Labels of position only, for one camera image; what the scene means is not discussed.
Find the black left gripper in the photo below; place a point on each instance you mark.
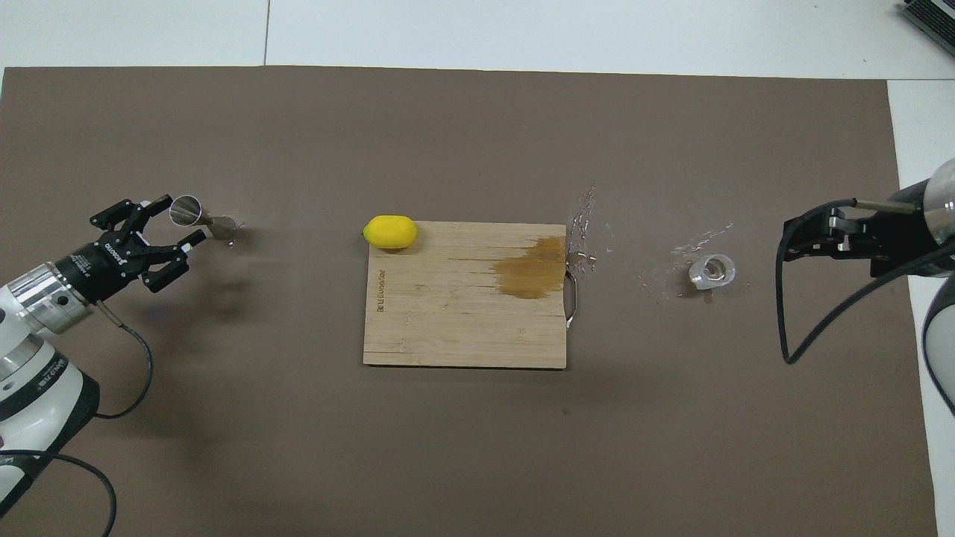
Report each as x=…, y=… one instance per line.
x=104, y=268

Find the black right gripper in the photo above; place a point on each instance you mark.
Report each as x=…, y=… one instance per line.
x=899, y=239

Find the steel double jigger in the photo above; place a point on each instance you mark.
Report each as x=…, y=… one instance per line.
x=186, y=210

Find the clear faceted glass cup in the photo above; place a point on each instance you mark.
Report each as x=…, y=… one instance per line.
x=712, y=271

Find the grey ribbed device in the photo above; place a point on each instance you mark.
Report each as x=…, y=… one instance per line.
x=936, y=16

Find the yellow lemon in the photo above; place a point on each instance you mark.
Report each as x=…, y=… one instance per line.
x=390, y=232

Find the bamboo cutting board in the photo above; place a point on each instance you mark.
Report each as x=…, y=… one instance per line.
x=448, y=313

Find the brown table mat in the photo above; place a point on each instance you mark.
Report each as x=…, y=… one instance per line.
x=448, y=112

